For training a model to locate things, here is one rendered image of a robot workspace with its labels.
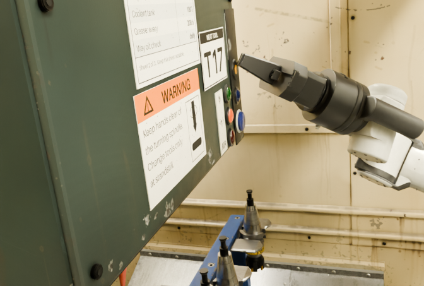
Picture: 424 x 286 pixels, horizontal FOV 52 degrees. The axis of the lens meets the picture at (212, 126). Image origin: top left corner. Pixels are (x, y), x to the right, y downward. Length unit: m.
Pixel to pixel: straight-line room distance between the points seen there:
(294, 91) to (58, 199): 0.41
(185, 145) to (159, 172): 0.07
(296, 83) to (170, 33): 0.24
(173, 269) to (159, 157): 1.32
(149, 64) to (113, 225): 0.15
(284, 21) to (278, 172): 0.48
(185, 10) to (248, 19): 0.89
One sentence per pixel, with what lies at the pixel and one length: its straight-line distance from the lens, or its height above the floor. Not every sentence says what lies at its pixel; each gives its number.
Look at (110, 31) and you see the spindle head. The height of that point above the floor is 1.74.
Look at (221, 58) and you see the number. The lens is 0.60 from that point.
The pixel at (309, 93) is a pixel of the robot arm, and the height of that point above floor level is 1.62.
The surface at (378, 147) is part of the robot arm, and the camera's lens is 0.73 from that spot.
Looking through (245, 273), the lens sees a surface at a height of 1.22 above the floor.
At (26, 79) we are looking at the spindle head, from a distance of 0.28.
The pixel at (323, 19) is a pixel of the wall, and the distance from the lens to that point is 1.34.
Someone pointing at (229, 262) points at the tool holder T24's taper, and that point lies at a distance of 0.88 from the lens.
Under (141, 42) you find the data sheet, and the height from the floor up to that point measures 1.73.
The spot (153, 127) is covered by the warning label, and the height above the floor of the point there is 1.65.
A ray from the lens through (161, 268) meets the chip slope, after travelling 1.74.
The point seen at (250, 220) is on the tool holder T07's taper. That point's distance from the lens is 1.07.
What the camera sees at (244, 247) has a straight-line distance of 1.04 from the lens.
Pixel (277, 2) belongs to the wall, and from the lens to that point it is 1.35.
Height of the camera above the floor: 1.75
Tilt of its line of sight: 15 degrees down
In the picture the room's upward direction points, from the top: 6 degrees counter-clockwise
